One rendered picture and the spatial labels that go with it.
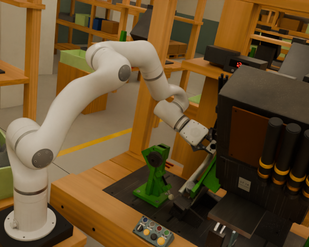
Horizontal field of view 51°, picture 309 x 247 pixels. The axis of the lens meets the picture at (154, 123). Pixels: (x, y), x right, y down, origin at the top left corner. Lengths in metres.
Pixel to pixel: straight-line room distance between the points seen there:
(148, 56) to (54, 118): 0.41
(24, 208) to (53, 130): 0.33
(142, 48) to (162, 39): 0.57
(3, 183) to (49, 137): 0.62
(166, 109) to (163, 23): 0.51
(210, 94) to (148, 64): 0.52
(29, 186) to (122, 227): 0.43
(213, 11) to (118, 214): 11.36
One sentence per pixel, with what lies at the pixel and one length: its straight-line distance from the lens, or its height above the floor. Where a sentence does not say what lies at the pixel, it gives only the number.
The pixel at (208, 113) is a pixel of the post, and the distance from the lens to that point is 1.71.
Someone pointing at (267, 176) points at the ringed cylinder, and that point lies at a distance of 1.13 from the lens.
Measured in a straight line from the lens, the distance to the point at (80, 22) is 7.67.
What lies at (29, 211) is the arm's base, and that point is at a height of 1.01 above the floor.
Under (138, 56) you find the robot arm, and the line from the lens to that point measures 1.24.
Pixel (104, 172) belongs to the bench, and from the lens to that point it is 1.80.
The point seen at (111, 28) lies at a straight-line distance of 7.07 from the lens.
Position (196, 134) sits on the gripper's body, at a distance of 1.46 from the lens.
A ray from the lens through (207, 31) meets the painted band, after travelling 12.54.
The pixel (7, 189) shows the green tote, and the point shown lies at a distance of 1.72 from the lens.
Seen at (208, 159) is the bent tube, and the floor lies 1.15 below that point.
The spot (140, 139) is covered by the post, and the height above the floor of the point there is 0.98.
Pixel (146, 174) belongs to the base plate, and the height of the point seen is 0.90.
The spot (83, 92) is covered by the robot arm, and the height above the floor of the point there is 1.46.
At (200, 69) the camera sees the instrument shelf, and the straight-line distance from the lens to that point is 1.56.
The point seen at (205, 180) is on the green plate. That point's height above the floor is 1.14.
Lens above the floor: 1.82
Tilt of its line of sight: 22 degrees down
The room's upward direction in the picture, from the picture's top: 11 degrees clockwise
